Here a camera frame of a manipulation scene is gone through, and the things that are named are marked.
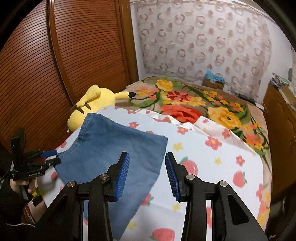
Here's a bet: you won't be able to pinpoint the blue denim pants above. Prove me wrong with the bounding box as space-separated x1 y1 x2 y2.
55 113 168 240

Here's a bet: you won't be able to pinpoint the black sleeved left forearm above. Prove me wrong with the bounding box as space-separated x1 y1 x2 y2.
1 180 47 240

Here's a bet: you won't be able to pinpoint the left hand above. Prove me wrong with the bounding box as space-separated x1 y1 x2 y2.
10 178 38 194

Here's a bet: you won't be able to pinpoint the white strawberry print quilt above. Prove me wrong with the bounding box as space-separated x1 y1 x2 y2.
38 106 263 240

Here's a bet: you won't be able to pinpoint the colourful floral blanket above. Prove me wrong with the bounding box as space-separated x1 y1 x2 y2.
116 76 271 229

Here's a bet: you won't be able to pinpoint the yellow Pikachu plush toy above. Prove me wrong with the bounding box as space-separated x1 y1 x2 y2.
67 84 136 132

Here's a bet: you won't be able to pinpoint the wooden louvered closet door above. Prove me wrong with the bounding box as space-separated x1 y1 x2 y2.
1 1 138 151

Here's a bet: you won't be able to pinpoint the cardboard box with blue cloth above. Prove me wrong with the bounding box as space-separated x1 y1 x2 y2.
203 69 225 90

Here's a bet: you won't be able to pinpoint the wooden sideboard cabinet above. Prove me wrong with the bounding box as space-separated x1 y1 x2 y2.
263 84 295 199

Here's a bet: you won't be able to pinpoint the patterned sheer curtain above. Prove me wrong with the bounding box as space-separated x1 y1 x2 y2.
134 1 272 98

